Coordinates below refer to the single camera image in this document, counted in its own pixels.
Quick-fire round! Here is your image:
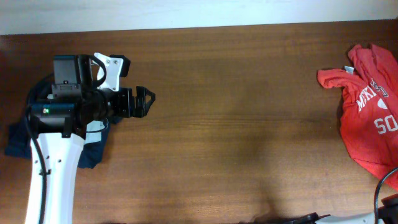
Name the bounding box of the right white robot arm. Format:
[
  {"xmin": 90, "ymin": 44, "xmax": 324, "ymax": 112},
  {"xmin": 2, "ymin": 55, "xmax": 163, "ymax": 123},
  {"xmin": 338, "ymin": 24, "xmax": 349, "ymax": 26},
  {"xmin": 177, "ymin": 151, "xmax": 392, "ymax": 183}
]
[{"xmin": 271, "ymin": 194, "xmax": 397, "ymax": 224}]

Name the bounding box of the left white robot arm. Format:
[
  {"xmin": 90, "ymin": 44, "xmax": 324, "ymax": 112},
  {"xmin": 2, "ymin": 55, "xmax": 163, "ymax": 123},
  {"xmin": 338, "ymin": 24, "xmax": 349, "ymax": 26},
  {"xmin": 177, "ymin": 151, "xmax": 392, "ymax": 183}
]
[{"xmin": 25, "ymin": 52, "xmax": 155, "ymax": 223}]

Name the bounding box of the folded grey garment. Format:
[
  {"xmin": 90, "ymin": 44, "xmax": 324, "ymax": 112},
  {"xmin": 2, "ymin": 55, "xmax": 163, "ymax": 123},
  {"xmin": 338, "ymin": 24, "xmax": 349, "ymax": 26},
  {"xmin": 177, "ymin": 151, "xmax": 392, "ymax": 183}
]
[{"xmin": 85, "ymin": 119, "xmax": 109, "ymax": 144}]

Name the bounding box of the folded navy blue garment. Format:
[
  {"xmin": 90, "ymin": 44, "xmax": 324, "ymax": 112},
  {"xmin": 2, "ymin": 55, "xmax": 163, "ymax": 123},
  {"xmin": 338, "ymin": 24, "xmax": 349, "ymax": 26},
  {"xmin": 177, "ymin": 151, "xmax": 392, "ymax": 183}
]
[{"xmin": 4, "ymin": 116, "xmax": 122, "ymax": 169}]

